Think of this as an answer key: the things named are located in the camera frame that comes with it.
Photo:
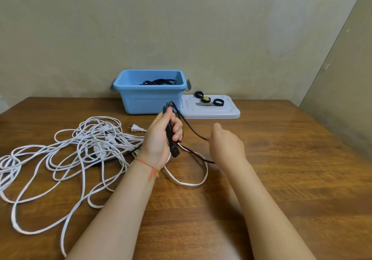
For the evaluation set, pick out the white plastic bin lid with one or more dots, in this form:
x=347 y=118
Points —
x=212 y=108

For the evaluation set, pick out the person's right thumb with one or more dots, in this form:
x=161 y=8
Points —
x=216 y=130

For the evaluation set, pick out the person's right forearm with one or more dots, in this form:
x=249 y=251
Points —
x=267 y=213

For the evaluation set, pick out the person's left forearm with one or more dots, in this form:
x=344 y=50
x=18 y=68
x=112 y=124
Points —
x=116 y=219

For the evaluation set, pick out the person's right hand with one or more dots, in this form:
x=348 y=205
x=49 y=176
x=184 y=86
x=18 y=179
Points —
x=228 y=149

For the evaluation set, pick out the person's left hand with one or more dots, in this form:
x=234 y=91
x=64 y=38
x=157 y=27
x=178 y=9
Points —
x=157 y=140

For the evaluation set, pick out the blue plastic storage bin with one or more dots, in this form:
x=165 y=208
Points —
x=149 y=94

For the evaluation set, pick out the person's left fingers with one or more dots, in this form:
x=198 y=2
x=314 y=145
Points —
x=176 y=129

